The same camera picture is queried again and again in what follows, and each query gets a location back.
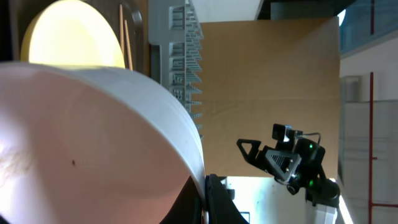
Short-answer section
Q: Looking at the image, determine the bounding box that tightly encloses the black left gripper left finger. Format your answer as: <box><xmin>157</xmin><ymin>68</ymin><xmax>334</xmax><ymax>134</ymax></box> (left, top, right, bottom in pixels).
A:
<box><xmin>160</xmin><ymin>177</ymin><xmax>202</xmax><ymax>224</ymax></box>

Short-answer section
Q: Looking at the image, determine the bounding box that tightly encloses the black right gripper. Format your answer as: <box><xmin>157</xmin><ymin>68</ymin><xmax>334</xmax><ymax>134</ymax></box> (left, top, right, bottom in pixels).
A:
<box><xmin>236</xmin><ymin>139</ymin><xmax>302</xmax><ymax>184</ymax></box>

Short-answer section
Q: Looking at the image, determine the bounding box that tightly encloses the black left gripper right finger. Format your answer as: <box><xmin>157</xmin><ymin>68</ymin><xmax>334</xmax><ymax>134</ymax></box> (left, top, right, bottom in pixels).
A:
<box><xmin>205</xmin><ymin>174</ymin><xmax>248</xmax><ymax>224</ymax></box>

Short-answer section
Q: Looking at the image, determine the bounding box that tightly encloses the white bowl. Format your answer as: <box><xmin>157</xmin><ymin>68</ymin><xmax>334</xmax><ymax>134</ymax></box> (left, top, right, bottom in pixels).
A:
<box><xmin>1</xmin><ymin>62</ymin><xmax>205</xmax><ymax>223</ymax></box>

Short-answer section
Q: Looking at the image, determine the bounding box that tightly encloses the wooden chopstick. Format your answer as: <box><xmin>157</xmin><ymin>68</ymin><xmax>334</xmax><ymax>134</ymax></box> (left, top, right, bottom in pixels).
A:
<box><xmin>119</xmin><ymin>4</ymin><xmax>124</xmax><ymax>57</ymax></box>
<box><xmin>124</xmin><ymin>20</ymin><xmax>134</xmax><ymax>71</ymax></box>

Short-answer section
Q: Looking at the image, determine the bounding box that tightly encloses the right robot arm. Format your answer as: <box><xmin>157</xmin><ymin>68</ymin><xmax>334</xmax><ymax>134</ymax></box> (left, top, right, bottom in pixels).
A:
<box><xmin>237</xmin><ymin>138</ymin><xmax>341</xmax><ymax>223</ymax></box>

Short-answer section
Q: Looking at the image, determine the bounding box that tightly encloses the grey dishwasher rack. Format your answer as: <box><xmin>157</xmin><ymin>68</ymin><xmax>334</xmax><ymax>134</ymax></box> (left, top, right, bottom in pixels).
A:
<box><xmin>148</xmin><ymin>0</ymin><xmax>204</xmax><ymax>120</ymax></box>

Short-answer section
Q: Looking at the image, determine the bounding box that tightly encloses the brown cardboard board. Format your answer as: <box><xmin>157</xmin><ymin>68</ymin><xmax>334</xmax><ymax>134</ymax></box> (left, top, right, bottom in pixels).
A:
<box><xmin>193</xmin><ymin>17</ymin><xmax>340</xmax><ymax>178</ymax></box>

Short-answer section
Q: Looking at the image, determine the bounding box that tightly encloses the yellow round plate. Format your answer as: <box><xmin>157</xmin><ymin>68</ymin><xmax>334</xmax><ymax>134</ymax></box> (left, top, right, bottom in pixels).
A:
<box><xmin>21</xmin><ymin>0</ymin><xmax>125</xmax><ymax>68</ymax></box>

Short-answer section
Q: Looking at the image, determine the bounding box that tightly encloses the dark brown serving tray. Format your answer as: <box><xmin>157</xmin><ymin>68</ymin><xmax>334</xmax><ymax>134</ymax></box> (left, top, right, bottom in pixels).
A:
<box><xmin>1</xmin><ymin>0</ymin><xmax>150</xmax><ymax>76</ymax></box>

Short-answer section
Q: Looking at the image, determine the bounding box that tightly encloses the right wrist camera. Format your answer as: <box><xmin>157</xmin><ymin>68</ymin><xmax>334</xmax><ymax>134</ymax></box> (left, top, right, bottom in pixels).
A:
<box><xmin>272</xmin><ymin>124</ymin><xmax>303</xmax><ymax>142</ymax></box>

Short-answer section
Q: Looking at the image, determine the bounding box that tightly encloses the red metal frame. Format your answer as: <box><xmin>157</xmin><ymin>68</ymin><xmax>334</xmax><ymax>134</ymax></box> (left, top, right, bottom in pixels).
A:
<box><xmin>368</xmin><ymin>0</ymin><xmax>398</xmax><ymax>224</ymax></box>

